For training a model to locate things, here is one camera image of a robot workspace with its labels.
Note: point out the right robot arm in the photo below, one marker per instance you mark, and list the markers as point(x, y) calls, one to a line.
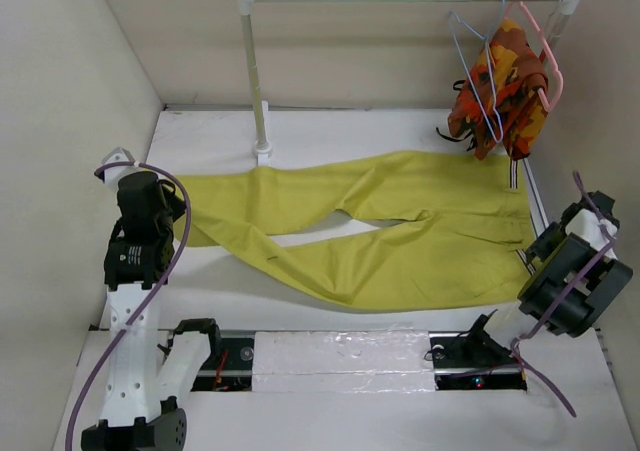
point(578, 278)

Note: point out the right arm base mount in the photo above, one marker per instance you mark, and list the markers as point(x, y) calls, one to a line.
point(464, 363)

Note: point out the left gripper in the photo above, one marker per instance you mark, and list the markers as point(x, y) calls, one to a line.
point(177, 202)

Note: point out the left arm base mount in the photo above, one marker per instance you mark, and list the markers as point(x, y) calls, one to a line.
point(232, 369)

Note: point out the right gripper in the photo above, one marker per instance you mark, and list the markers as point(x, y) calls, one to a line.
point(541, 248)

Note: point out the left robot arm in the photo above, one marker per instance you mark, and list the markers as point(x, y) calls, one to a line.
point(147, 384)

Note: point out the orange camouflage garment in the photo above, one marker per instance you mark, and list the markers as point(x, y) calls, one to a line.
point(498, 102)

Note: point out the yellow-green trousers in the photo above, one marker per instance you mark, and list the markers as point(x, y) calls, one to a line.
point(406, 230)

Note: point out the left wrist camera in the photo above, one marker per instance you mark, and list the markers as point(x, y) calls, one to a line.
point(118, 164)

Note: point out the pink plastic hanger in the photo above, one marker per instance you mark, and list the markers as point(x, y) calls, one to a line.
point(542, 51)

